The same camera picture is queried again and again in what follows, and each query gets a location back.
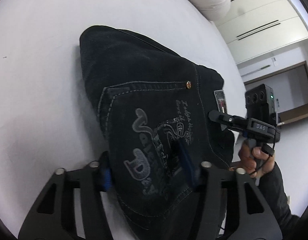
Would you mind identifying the black jeans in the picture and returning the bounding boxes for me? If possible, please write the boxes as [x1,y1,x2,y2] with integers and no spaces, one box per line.
[80,25,234,239]

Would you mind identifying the right forearm black sleeve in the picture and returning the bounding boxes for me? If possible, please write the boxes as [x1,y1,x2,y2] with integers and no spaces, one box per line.
[258,163,300,238]

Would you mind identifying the person's right hand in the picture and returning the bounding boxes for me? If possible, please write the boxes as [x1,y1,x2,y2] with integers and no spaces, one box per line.
[237,141,276,179]

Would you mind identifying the white bed mattress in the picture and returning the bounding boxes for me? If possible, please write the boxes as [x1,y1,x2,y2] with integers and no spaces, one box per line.
[0,0,246,236]

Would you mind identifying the white wardrobe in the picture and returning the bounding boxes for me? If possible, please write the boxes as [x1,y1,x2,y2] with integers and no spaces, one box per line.
[216,0,308,126]

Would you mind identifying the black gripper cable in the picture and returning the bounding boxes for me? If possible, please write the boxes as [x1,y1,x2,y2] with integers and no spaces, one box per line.
[246,127,278,176]

